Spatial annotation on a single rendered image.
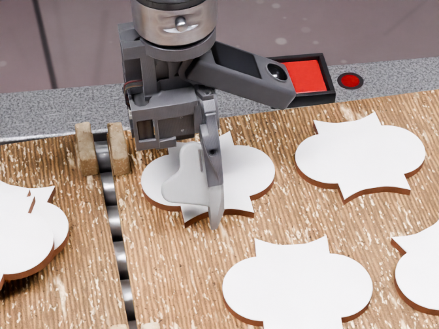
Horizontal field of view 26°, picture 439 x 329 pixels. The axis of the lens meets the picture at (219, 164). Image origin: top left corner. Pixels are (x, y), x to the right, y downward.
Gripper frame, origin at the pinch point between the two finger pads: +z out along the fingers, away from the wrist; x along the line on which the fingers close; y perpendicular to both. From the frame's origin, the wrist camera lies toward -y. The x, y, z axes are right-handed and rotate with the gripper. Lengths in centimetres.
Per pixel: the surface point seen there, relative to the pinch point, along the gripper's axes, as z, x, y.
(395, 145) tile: 0.4, -0.3, -20.7
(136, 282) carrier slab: 0.5, 11.8, 9.1
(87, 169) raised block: -0.7, -3.0, 12.2
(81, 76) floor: 94, -133, 13
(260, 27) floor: 96, -144, -39
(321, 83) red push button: 2.0, -13.7, -16.2
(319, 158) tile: 0.1, 0.1, -12.1
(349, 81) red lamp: 3.4, -14.8, -20.1
